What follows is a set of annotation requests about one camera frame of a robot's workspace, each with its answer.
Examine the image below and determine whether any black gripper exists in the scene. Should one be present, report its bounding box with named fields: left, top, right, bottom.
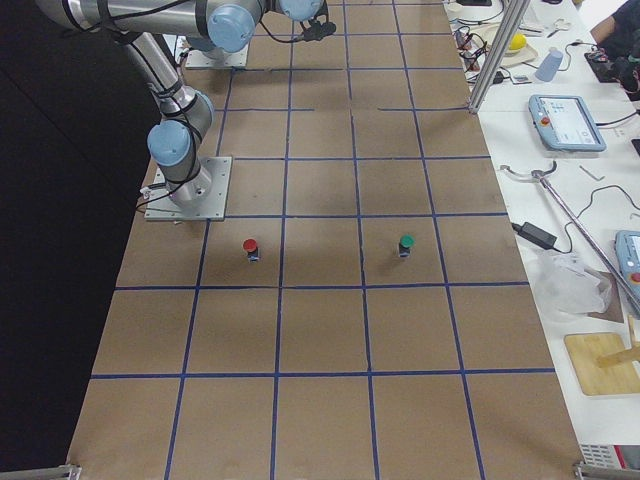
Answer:
left=302, top=19, right=336, bottom=42

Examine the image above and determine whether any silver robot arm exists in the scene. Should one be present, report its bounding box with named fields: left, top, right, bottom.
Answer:
left=37, top=1, right=336, bottom=209
left=186, top=37, right=224, bottom=58

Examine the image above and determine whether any red push button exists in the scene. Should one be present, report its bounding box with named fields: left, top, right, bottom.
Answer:
left=242, top=238, right=260, bottom=262

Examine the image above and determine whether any green push button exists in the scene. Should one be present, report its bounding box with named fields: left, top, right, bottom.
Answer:
left=398, top=234, right=415, bottom=258

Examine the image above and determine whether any beige tray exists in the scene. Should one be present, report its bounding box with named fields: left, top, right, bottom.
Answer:
left=470, top=23, right=538, bottom=67

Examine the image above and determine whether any yellow lemon toy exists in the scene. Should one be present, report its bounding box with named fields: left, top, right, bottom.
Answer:
left=507, top=33, right=527, bottom=54

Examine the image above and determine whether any translucent blue plastic cup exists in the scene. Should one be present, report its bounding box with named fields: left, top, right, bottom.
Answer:
left=534, top=48, right=564, bottom=82

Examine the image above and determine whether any blue teach pendant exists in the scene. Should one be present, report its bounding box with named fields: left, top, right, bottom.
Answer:
left=528, top=95, right=607, bottom=153
left=615, top=230, right=639, bottom=308

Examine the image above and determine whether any metal reacher stick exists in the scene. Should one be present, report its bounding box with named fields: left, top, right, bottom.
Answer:
left=499, top=160, right=639, bottom=312

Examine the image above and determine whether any black power adapter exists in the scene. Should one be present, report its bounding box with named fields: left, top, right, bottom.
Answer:
left=514, top=222, right=557, bottom=250

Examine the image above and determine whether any clear plastic bag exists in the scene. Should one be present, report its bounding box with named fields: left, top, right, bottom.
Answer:
left=525, top=251, right=613, bottom=322

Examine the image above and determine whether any wooden cutting board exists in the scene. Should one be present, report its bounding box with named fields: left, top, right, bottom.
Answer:
left=564, top=333, right=639, bottom=396

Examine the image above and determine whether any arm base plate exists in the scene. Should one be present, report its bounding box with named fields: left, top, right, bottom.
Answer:
left=144, top=157, right=233, bottom=221
left=185, top=45, right=249, bottom=70

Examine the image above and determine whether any aluminium frame post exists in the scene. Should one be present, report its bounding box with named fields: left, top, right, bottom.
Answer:
left=468, top=0, right=530, bottom=114

